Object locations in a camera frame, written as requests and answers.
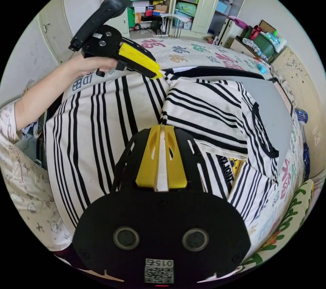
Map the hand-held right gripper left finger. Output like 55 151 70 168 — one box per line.
135 126 161 191

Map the desk with shelves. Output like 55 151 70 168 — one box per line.
98 0 176 38

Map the black and white striped shirt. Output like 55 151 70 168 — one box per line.
43 67 280 231

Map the person's left hand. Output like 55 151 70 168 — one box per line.
69 56 119 77

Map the bed with printed sheet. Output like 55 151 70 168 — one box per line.
21 37 326 277

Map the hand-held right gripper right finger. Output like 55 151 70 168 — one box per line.
164 125 188 190

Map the grey folding board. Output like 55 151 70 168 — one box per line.
163 66 295 182

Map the white suitcase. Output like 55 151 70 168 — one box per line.
216 18 246 48

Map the person's left forearm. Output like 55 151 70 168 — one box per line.
14 61 77 132

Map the white door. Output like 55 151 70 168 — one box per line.
37 11 75 63

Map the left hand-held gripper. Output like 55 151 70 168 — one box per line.
81 24 164 79

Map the green storage box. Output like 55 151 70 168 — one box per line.
248 25 277 59

